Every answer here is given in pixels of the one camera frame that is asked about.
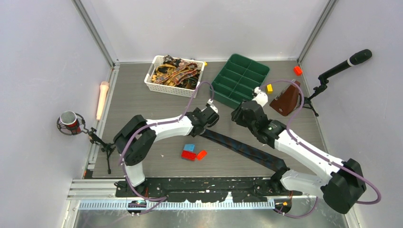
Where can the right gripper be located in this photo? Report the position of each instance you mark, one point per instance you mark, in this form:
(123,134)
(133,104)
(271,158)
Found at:
(236,115)

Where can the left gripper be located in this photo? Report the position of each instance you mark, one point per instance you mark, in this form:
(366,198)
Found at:
(196,111)

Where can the green divided tray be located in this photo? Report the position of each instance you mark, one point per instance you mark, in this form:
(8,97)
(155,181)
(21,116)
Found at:
(237,80)

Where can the navy brown striped tie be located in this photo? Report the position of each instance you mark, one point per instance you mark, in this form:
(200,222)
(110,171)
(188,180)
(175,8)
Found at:
(263,158)

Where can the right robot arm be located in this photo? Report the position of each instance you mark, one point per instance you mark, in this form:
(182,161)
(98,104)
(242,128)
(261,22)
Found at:
(334,180)

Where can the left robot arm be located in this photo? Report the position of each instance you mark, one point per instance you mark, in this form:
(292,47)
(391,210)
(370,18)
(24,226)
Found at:
(135,139)

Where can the pile of patterned ties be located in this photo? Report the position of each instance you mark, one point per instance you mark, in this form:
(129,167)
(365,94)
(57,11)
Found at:
(176,72)

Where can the blue block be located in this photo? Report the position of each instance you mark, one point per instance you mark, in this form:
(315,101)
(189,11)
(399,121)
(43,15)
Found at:
(189,147)

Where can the yellow block near tray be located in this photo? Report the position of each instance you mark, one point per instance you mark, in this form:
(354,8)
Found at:
(269,89)

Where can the orange-red small block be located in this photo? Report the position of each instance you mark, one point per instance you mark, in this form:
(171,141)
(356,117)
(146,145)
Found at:
(201,155)

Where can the red block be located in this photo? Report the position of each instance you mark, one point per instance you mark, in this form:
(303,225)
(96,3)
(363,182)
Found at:
(187,155)

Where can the white perforated basket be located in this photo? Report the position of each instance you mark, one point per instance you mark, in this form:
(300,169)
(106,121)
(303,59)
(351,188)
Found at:
(168,89)

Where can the black microphone tripod right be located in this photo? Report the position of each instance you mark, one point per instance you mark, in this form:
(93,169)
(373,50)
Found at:
(307,103)

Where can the orange block in corner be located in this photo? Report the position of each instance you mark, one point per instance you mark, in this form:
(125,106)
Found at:
(298,71)

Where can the black tripod left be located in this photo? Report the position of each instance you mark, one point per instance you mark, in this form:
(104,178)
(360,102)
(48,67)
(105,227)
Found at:
(107,148)

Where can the black handheld microphone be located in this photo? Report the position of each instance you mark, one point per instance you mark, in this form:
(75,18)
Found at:
(354,60)

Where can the red silver studio microphone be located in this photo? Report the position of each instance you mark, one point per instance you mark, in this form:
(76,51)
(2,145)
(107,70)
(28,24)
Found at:
(71,123)

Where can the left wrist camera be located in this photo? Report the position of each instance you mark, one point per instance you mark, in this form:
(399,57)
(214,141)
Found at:
(212,106)

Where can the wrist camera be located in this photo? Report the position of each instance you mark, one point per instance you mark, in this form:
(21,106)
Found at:
(212,106)
(260,97)

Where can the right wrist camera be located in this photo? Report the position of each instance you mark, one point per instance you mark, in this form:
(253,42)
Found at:
(260,97)

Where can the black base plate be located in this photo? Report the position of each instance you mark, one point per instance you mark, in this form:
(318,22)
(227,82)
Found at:
(206,190)

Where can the peach cylinder handle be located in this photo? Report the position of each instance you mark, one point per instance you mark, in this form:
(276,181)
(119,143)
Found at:
(103,89)

